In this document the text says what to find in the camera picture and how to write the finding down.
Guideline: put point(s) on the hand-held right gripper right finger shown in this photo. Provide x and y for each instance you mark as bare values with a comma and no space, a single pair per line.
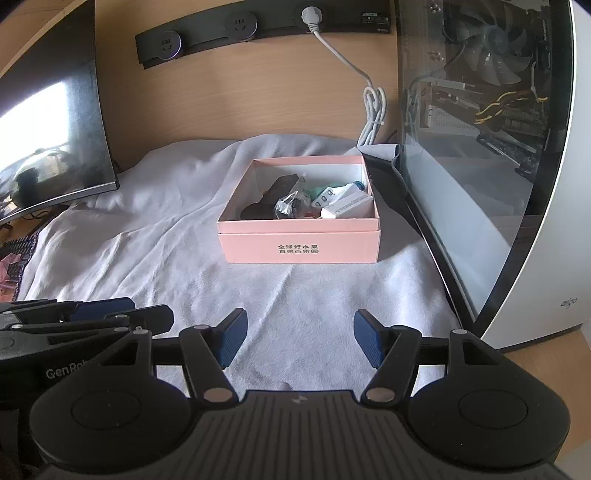
368,339

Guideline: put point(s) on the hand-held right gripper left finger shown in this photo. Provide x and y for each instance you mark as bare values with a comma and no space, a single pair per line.
231,339

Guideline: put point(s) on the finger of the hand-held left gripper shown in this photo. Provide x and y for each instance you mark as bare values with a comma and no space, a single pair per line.
104,308
147,318

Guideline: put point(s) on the pink cardboard box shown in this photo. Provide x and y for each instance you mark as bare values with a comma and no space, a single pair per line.
300,247

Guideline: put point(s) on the white USB charger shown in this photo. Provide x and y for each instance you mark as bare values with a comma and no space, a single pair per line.
351,205

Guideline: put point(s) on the grey cloth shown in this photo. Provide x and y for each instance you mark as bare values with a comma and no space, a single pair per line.
161,258

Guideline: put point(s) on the dark keyboard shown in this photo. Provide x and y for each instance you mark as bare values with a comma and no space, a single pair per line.
18,251

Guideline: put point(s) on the red small object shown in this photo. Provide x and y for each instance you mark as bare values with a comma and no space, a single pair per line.
313,214

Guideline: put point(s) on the dark object in plastic bag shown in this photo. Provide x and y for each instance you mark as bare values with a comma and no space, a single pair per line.
288,205

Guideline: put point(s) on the white plug adapter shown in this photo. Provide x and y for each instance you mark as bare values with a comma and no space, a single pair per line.
323,198

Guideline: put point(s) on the black flat device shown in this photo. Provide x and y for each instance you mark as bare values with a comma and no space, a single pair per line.
277,187

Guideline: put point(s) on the computer case with glass side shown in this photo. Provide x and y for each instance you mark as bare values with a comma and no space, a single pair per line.
531,277

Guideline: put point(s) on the curved computer monitor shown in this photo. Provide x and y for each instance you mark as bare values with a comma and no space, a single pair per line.
46,138

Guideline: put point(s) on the black wall power rail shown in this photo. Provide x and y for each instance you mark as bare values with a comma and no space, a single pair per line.
203,41

